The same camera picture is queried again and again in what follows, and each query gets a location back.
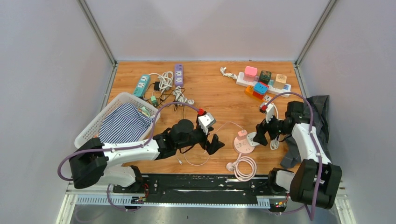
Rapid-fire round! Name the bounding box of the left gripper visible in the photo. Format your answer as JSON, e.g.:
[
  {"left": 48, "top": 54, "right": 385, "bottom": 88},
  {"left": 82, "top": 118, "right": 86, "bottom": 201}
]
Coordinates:
[{"left": 176, "top": 124, "right": 225, "bottom": 154}]

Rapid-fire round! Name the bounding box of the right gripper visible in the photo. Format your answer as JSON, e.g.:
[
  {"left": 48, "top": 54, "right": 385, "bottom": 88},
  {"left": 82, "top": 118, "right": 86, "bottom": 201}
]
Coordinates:
[{"left": 253, "top": 110, "right": 290, "bottom": 146}]

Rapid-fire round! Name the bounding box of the pink small adapter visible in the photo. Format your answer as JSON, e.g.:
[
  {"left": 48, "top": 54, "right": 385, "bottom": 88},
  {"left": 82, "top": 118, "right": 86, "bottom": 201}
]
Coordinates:
[{"left": 236, "top": 130, "right": 248, "bottom": 141}]

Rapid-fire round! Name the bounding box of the pink round socket hub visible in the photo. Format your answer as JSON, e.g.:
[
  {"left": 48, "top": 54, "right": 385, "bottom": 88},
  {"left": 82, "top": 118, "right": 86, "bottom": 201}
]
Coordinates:
[{"left": 233, "top": 137, "right": 255, "bottom": 154}]

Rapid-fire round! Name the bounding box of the thin black cable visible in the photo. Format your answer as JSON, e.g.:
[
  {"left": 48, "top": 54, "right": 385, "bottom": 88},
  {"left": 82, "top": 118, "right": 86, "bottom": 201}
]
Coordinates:
[{"left": 156, "top": 88, "right": 187, "bottom": 112}]

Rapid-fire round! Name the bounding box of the white cable with plug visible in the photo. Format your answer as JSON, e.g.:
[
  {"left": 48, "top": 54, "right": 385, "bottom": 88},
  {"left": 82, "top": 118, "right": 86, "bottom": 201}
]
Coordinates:
[{"left": 172, "top": 86, "right": 196, "bottom": 107}]

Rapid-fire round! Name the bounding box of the green cube adapter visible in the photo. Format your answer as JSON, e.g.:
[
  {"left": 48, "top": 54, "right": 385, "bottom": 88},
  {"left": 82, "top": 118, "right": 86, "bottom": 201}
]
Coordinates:
[{"left": 150, "top": 96, "right": 158, "bottom": 107}]

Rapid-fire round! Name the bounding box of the white power strip cable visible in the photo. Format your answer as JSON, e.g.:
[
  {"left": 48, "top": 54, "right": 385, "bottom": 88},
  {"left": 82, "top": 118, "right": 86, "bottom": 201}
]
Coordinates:
[{"left": 149, "top": 70, "right": 175, "bottom": 93}]

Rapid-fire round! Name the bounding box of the black power adapter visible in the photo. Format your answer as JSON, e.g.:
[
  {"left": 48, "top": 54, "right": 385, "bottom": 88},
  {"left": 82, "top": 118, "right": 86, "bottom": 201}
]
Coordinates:
[{"left": 154, "top": 81, "right": 162, "bottom": 91}]

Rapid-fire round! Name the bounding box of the purple power strip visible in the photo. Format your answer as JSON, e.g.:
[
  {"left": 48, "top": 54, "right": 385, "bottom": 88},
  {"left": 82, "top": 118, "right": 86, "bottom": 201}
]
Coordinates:
[{"left": 174, "top": 63, "right": 184, "bottom": 88}]

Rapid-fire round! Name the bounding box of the teal power strip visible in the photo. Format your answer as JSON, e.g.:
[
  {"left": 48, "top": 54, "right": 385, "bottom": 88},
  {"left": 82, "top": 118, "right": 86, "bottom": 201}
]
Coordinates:
[{"left": 133, "top": 74, "right": 151, "bottom": 98}]

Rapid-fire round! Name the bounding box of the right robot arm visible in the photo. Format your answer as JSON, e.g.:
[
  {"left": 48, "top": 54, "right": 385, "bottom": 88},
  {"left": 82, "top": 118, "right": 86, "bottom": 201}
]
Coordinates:
[{"left": 233, "top": 101, "right": 342, "bottom": 209}]

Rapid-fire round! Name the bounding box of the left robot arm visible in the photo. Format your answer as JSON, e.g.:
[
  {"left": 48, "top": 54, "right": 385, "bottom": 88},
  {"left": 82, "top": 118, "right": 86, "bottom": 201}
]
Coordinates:
[{"left": 68, "top": 119, "right": 225, "bottom": 193}]

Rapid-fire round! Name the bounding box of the red cube socket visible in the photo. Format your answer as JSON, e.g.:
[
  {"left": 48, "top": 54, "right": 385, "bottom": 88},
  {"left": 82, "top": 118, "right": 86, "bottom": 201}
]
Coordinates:
[{"left": 253, "top": 82, "right": 269, "bottom": 100}]

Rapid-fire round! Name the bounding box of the blue cube socket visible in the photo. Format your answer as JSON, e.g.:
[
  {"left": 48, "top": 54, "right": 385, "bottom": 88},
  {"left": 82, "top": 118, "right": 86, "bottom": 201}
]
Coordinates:
[{"left": 254, "top": 82, "right": 269, "bottom": 95}]

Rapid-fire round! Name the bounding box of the beige cube socket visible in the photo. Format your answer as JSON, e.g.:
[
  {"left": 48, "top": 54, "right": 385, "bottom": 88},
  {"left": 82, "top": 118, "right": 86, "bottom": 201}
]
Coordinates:
[{"left": 273, "top": 74, "right": 287, "bottom": 89}]

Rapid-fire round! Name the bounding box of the dark green cube socket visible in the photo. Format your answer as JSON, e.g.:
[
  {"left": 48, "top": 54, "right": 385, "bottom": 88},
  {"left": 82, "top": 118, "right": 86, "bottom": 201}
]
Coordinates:
[{"left": 258, "top": 70, "right": 272, "bottom": 85}]

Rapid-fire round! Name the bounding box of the pink cube socket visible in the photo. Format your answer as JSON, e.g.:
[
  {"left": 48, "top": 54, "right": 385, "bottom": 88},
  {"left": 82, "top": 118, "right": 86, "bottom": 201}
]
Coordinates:
[{"left": 243, "top": 66, "right": 257, "bottom": 82}]

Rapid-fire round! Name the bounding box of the orange power strip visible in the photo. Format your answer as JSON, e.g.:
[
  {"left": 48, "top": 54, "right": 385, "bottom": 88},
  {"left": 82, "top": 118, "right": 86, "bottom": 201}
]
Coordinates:
[{"left": 244, "top": 85, "right": 272, "bottom": 102}]

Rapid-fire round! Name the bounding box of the white long power strip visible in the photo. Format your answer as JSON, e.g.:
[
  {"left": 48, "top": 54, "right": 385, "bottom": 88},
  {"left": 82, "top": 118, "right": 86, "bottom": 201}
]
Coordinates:
[{"left": 236, "top": 72, "right": 291, "bottom": 95}]

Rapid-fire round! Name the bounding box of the dark grey cloth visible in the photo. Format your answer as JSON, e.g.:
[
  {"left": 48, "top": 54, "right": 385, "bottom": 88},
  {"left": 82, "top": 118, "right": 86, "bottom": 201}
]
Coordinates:
[{"left": 280, "top": 95, "right": 331, "bottom": 169}]

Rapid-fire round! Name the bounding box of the striped blue white cloth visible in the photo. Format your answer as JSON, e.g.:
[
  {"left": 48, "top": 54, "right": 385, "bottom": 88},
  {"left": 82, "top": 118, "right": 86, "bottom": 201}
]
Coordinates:
[{"left": 98, "top": 103, "right": 153, "bottom": 144}]

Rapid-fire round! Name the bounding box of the white plastic basket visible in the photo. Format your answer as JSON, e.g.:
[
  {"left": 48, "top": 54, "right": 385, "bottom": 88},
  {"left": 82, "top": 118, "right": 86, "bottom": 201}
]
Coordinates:
[{"left": 74, "top": 92, "right": 158, "bottom": 148}]

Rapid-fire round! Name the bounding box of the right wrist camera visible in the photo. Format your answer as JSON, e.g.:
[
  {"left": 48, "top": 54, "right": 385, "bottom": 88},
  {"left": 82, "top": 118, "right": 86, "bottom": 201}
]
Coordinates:
[{"left": 265, "top": 104, "right": 276, "bottom": 124}]

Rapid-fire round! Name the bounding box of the pink usb cable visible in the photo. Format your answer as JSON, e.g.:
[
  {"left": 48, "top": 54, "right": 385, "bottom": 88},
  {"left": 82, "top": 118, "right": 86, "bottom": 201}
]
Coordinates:
[{"left": 176, "top": 121, "right": 246, "bottom": 167}]

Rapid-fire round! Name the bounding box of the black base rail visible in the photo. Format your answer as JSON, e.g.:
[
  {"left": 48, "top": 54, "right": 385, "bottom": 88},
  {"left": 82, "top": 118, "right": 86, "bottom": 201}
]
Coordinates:
[{"left": 111, "top": 174, "right": 286, "bottom": 205}]

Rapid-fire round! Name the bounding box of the small white knotted cable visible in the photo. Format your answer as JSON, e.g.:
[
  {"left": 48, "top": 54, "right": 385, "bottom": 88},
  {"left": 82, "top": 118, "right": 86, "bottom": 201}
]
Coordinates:
[{"left": 219, "top": 67, "right": 238, "bottom": 80}]

